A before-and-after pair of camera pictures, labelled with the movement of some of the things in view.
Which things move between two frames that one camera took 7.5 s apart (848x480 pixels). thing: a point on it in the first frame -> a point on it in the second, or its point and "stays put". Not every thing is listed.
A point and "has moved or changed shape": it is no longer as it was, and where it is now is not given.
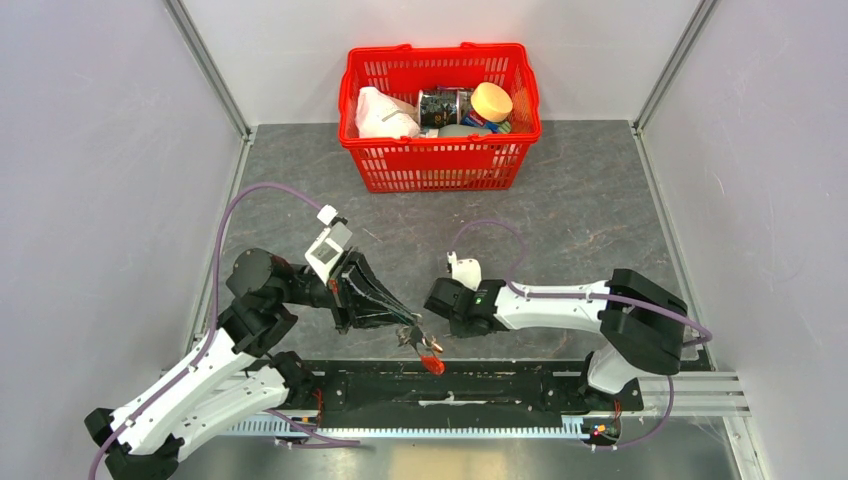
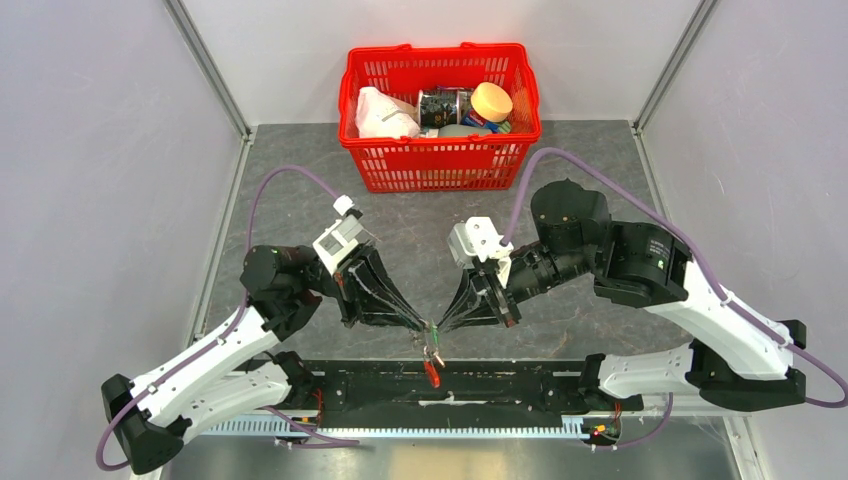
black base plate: [464, 386] stays put
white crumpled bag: [380, 116] stays put
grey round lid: [463, 130] stays put
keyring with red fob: [432, 364] has moved or changed shape
